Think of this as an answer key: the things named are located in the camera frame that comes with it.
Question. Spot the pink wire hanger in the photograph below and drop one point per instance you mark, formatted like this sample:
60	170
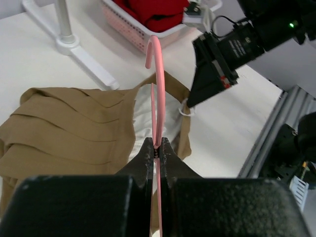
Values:
154	51

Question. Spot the white slotted cable duct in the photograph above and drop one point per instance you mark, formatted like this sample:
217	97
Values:
299	189

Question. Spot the aluminium mounting rail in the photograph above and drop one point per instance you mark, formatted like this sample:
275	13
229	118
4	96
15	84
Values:
291	106

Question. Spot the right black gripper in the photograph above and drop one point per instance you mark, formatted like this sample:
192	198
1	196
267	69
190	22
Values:
217	61

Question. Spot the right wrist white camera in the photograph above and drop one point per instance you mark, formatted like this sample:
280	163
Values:
198	14

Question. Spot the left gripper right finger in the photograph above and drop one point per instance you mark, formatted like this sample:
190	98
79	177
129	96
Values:
193	206

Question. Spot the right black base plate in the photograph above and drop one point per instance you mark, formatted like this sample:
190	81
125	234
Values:
293	153

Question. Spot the tan brown skirt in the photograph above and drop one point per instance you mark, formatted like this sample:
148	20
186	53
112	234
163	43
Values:
72	131

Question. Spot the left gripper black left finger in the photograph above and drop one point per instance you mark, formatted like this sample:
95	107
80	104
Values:
116	205

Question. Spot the white plastic basket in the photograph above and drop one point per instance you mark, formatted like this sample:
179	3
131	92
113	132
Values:
139	35

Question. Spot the red folded garment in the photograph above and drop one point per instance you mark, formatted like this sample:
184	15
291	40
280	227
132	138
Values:
156	15

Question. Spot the metal clothes rack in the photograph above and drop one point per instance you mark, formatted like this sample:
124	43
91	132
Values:
67	43

